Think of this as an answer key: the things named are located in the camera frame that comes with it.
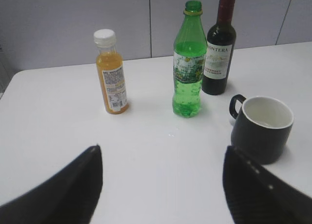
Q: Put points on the black mug white inside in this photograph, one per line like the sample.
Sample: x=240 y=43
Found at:
x=262 y=127

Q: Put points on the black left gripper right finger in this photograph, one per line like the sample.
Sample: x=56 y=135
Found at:
x=256 y=196

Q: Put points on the dark red wine bottle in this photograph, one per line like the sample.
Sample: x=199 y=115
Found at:
x=220 y=46

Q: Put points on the orange juice bottle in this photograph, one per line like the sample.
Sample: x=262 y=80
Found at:
x=110 y=72

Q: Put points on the green sprite bottle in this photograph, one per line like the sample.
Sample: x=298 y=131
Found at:
x=190 y=47

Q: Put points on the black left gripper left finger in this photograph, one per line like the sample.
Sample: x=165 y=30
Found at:
x=68 y=197

